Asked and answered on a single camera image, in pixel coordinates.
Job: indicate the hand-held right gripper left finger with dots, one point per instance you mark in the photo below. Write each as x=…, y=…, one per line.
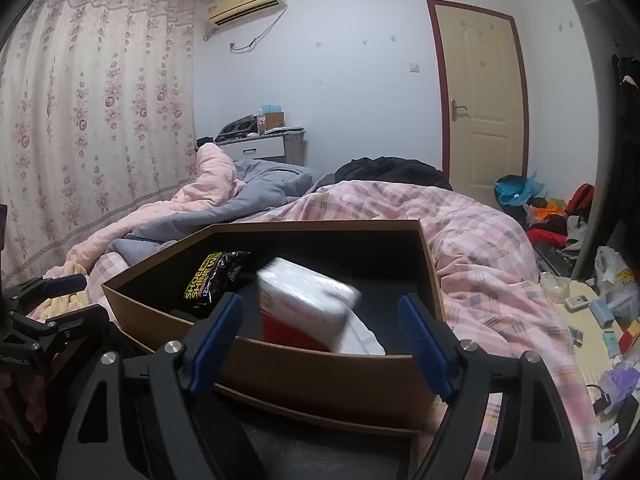
x=215, y=345

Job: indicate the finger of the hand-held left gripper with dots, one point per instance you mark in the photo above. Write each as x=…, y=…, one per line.
x=75, y=325
x=60, y=285

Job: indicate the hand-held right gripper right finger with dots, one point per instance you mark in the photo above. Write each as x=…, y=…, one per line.
x=425, y=350

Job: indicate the yellow fluffy towel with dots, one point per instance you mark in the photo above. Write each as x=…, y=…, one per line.
x=62, y=305

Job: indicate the red and white tissue pack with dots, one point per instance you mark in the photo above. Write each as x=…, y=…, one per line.
x=300, y=295

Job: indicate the brown cardboard box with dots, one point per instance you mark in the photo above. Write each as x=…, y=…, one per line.
x=325, y=375

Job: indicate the person's left hand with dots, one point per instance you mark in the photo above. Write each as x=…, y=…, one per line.
x=31, y=402

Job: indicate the light blue cloth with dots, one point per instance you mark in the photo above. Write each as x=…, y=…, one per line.
x=362, y=340

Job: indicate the pink plaid quilt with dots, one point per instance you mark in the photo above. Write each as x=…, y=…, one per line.
x=490, y=270

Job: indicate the clear plastic container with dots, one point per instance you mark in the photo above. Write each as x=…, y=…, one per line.
x=556, y=287

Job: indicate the small green packet stack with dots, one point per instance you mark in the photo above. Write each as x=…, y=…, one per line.
x=577, y=336

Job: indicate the black case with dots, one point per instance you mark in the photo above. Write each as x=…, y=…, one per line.
x=555, y=260

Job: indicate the red cloth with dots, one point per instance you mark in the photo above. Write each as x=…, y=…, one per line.
x=545, y=236

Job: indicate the grey quilt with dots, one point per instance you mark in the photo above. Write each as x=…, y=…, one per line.
x=265, y=185

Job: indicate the pink fleece blanket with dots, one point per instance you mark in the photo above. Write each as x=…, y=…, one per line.
x=215, y=170

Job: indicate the pink floral curtain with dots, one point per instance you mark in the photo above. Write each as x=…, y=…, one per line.
x=90, y=110

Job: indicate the teal box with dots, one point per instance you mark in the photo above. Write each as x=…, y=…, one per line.
x=602, y=312

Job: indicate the black jacket on bed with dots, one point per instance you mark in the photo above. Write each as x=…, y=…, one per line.
x=395, y=170

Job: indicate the orange plastic bag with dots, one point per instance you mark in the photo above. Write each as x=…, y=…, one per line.
x=547, y=212

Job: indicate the grey garment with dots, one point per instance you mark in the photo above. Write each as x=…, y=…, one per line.
x=577, y=232

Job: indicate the purple plastic bag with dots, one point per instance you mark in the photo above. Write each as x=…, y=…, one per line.
x=620, y=382

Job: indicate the white and grey nightstand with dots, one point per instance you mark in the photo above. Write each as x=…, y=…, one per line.
x=265, y=150

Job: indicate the white plastic bag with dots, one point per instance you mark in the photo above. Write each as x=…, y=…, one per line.
x=617, y=280

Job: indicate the red bag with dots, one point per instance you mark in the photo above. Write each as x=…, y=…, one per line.
x=582, y=197

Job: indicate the clear water bottle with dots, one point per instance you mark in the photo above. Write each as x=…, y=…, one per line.
x=261, y=122

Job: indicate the small cardboard box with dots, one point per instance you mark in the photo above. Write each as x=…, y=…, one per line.
x=275, y=122

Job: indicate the stack of blue face masks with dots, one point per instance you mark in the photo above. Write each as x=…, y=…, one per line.
x=272, y=109

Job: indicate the cream air conditioner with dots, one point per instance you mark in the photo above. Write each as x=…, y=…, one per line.
x=245, y=5

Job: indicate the cream door with red frame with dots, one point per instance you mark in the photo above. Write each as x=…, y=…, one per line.
x=480, y=95

